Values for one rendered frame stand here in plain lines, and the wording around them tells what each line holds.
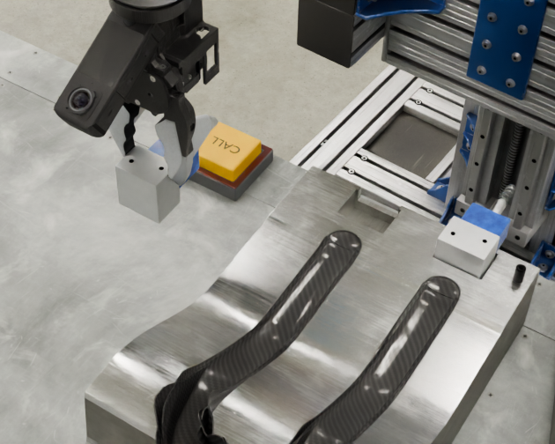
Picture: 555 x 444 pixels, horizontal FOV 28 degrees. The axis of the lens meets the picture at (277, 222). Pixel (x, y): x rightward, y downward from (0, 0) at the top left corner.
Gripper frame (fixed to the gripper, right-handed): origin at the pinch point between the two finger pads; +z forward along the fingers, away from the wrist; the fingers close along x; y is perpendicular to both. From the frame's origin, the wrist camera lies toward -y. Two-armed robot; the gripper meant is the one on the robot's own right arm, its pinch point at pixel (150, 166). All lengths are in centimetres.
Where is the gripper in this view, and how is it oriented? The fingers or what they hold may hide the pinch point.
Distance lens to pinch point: 108.3
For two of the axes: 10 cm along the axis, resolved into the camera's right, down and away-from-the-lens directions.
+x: -8.4, -4.1, 3.5
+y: 5.4, -6.2, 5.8
